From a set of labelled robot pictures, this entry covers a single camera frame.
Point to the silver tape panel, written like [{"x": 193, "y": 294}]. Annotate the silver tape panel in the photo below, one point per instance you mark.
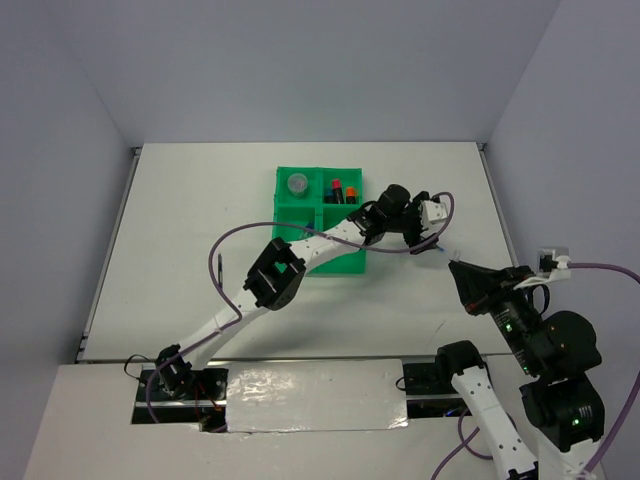
[{"x": 315, "y": 396}]

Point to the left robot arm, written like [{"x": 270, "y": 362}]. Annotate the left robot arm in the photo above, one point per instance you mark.
[{"x": 271, "y": 284}]

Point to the blue-capped black highlighter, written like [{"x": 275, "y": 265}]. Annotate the blue-capped black highlighter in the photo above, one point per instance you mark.
[{"x": 329, "y": 196}]

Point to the green four-compartment tray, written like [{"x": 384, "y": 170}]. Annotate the green four-compartment tray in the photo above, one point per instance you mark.
[{"x": 311, "y": 207}]

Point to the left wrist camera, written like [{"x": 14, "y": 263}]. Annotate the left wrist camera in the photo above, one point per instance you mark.
[{"x": 433, "y": 213}]

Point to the table left edge rail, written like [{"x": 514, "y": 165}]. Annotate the table left edge rail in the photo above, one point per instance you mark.
[{"x": 79, "y": 356}]

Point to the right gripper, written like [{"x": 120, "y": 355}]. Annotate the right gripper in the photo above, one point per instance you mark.
[{"x": 478, "y": 286}]

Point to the clear round container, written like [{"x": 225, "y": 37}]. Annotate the clear round container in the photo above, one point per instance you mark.
[{"x": 297, "y": 184}]

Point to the table edge rail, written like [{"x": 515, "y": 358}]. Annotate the table edge rail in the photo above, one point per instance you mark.
[
  {"x": 481, "y": 147},
  {"x": 79, "y": 356}
]

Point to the orange-capped black highlighter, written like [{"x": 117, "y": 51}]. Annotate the orange-capped black highlighter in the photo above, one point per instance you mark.
[{"x": 351, "y": 196}]

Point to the table right edge rail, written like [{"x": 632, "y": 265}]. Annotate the table right edge rail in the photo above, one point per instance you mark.
[{"x": 481, "y": 147}]

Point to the purple pen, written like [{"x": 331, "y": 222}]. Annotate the purple pen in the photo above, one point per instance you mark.
[{"x": 219, "y": 271}]

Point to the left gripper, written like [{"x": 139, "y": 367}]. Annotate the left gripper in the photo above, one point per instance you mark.
[{"x": 414, "y": 208}]

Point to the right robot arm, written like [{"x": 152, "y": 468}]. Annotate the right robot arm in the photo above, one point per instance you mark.
[{"x": 560, "y": 402}]

